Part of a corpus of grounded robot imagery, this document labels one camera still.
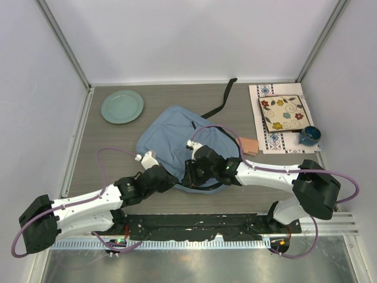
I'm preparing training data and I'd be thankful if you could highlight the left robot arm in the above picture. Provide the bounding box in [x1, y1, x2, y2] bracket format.
[19, 165, 178, 254]

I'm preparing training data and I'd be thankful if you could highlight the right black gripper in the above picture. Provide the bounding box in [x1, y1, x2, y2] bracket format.
[182, 159, 217, 187]

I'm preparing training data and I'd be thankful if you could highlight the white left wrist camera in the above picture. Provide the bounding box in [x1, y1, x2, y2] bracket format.
[134, 150, 160, 170]

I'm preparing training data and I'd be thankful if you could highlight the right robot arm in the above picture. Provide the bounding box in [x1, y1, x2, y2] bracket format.
[182, 141, 340, 233]

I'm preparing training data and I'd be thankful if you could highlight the dark blue mug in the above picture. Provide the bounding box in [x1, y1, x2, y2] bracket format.
[298, 126, 322, 146]

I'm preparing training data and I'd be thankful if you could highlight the light blue backpack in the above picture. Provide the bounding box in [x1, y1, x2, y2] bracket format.
[136, 78, 237, 195]

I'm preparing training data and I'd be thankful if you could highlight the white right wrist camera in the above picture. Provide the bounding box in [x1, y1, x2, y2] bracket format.
[186, 140, 203, 159]

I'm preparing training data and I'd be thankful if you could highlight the floral square plate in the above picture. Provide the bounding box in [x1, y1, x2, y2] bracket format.
[258, 95, 311, 133]

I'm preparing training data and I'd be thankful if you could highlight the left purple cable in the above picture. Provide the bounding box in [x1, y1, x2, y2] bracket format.
[11, 147, 142, 258]

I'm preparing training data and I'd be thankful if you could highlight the patterned white placemat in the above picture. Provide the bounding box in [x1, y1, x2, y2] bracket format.
[249, 83, 320, 154]

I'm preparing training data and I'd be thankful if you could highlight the teal round plate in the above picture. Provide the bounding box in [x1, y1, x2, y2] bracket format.
[101, 90, 144, 124]

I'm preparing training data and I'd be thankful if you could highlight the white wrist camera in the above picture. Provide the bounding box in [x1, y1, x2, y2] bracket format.
[134, 150, 160, 170]
[186, 140, 203, 159]

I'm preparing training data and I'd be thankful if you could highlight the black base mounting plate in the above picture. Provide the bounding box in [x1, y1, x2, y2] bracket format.
[91, 212, 303, 241]

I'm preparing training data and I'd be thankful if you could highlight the slotted cable duct rail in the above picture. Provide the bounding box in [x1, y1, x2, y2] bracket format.
[51, 238, 270, 250]

